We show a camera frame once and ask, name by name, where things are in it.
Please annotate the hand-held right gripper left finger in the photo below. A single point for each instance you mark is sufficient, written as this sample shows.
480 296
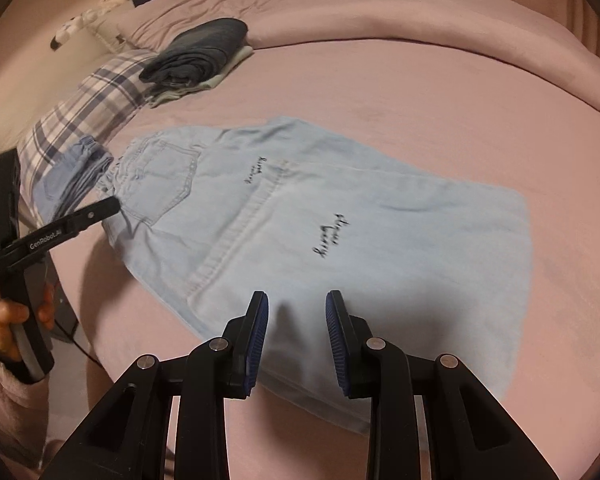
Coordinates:
257 342

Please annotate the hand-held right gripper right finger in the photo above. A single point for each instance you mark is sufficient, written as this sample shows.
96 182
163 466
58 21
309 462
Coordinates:
337 345

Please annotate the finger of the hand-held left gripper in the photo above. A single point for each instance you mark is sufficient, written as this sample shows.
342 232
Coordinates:
92 212

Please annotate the light blue strawberry pants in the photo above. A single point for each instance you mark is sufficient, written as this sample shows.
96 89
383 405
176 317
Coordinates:
280 220

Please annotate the person's left forearm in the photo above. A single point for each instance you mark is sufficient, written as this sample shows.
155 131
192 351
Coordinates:
5 400

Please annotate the folded dark denim pants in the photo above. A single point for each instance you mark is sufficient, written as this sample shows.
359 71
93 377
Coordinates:
200 45

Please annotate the person's left hand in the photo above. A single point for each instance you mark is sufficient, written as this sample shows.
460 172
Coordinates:
2 325

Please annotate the folded light blue jeans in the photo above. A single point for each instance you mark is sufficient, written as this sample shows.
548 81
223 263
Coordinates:
65 180

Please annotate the dark nightstand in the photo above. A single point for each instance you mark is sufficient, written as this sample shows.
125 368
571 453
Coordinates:
66 312

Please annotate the large plaid pillow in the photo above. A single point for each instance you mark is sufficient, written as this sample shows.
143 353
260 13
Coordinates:
95 95

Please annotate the beige headboard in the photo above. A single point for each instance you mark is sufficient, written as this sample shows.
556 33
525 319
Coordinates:
25 90

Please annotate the black and white plush toy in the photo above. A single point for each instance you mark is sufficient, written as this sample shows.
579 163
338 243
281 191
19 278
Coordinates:
70 32

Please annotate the white cushion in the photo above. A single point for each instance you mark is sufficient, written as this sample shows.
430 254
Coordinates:
107 30

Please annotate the small white plush toy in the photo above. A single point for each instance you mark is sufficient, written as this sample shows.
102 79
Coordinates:
91 16

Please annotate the folded pale green garment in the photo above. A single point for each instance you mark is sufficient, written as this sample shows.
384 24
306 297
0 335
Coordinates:
232 62

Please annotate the dark navy cloth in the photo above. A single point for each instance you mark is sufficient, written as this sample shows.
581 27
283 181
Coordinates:
144 0

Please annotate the bed with pink sheet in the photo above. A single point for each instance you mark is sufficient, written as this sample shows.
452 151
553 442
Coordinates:
430 135

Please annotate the pink duvet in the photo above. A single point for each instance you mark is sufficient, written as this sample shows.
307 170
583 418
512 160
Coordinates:
380 15

